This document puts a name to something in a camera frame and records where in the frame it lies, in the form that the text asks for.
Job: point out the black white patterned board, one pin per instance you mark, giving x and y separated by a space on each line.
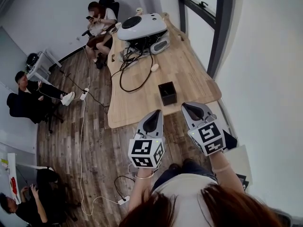
242 182

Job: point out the small white cup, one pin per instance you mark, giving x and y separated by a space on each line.
139 10

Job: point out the small white side table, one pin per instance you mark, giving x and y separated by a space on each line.
41 65

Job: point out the black round bag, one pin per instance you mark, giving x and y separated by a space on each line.
31 59

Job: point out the person's left forearm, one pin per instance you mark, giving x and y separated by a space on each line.
139 190

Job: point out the person's right forearm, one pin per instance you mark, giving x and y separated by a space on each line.
228 178

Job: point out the black pen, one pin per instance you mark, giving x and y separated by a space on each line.
166 92

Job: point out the person's blue jeans legs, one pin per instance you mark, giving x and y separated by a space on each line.
175 174

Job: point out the small white round puck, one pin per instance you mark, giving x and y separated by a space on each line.
154 67

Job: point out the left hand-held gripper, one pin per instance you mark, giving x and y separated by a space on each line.
139 150

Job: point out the white power strip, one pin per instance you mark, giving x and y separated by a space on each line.
123 200
84 94

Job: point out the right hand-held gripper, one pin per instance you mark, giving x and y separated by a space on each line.
208 138

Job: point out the white domed device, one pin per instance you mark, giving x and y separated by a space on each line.
146 28

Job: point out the black flat object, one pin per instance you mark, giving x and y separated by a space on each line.
230 142

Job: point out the dark window frame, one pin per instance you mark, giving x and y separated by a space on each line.
221 32

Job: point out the person's dark shoe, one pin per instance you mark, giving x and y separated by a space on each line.
174 166

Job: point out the black square box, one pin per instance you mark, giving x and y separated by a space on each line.
169 100

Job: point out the person's white shirt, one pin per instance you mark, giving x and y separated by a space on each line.
184 188

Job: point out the white red printed sheet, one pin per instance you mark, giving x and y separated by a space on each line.
13 174

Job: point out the white grey oval device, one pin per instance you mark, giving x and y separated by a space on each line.
161 45

